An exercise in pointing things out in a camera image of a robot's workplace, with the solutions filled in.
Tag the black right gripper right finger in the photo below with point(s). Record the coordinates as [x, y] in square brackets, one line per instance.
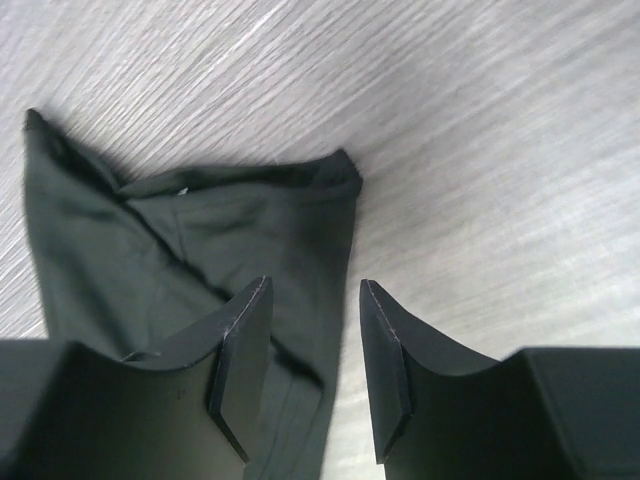
[441, 410]

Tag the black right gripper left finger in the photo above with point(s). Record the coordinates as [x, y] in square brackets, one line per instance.
[186, 408]

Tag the black t-shirt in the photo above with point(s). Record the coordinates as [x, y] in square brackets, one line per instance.
[122, 265]

